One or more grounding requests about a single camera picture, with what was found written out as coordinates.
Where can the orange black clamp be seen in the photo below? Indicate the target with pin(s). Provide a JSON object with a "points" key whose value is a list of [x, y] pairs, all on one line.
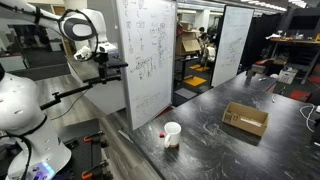
{"points": [[96, 169], [95, 138]]}

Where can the dark wall monitor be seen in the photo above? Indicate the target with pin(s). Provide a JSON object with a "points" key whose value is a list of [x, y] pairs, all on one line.
{"points": [[303, 22]]}

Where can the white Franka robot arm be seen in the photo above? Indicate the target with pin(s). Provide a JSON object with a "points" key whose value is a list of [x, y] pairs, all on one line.
{"points": [[23, 110]]}

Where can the large brown cardboard box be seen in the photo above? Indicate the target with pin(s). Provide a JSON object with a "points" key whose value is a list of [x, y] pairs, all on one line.
{"points": [[187, 44]]}

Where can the wooden background workbench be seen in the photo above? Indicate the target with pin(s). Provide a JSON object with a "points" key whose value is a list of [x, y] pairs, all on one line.
{"points": [[295, 50]]}

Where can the red stool seat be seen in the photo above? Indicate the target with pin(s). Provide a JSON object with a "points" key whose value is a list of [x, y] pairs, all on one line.
{"points": [[300, 95]]}

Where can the black curtain partition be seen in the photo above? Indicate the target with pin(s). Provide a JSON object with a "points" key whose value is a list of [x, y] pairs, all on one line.
{"points": [[261, 40]]}

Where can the small brown cardboard box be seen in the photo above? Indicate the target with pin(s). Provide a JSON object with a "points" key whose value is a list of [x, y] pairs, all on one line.
{"points": [[185, 26]]}

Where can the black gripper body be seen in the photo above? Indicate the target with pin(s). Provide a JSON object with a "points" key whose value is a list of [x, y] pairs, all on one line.
{"points": [[103, 65]]}

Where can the grey device on table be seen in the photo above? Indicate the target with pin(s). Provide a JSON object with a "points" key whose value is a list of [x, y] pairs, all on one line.
{"points": [[255, 71]]}

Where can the white storage crate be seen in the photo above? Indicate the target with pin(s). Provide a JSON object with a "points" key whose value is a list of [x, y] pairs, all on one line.
{"points": [[287, 76]]}

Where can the large whiteboard with drawings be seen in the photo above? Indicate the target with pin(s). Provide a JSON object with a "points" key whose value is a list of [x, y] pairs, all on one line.
{"points": [[148, 56]]}

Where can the white ceramic mug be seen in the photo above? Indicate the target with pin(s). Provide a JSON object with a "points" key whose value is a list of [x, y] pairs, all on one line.
{"points": [[172, 134]]}

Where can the seated person in background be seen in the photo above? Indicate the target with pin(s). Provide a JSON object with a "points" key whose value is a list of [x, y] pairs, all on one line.
{"points": [[202, 35]]}

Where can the yellow floor mat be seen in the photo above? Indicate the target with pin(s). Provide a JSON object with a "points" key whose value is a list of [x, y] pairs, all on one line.
{"points": [[195, 81], [199, 68]]}

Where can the shallow open cardboard box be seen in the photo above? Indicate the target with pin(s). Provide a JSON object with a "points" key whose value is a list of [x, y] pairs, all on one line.
{"points": [[245, 118]]}

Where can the narrow whiteboard with scribbles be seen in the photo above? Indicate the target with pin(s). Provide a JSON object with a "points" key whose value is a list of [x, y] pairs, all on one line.
{"points": [[232, 45]]}

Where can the black articulated boom rod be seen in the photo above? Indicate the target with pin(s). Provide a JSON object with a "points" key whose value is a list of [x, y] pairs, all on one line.
{"points": [[71, 92]]}

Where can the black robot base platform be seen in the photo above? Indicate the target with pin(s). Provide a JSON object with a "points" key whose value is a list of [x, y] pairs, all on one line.
{"points": [[80, 146]]}

